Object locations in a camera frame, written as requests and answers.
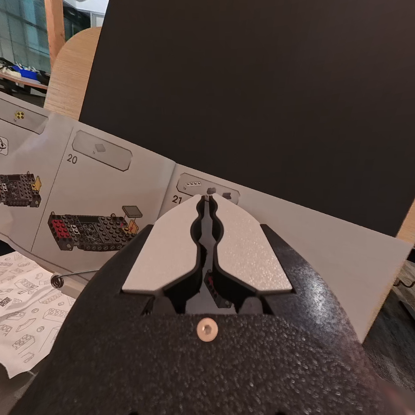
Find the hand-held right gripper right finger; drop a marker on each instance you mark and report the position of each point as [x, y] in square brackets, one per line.
[249, 256]

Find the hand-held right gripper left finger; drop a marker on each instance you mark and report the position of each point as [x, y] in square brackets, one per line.
[159, 256]

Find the instruction booklet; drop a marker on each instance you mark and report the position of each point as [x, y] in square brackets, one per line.
[113, 194]

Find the white paper with brick drawings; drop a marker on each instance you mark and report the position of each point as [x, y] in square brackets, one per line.
[26, 308]

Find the large black screen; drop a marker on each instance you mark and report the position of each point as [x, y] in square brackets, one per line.
[259, 97]

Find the wooden rounded panel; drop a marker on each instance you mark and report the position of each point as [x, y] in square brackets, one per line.
[71, 74]

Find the cluttered background table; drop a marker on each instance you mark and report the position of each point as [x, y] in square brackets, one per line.
[32, 83]

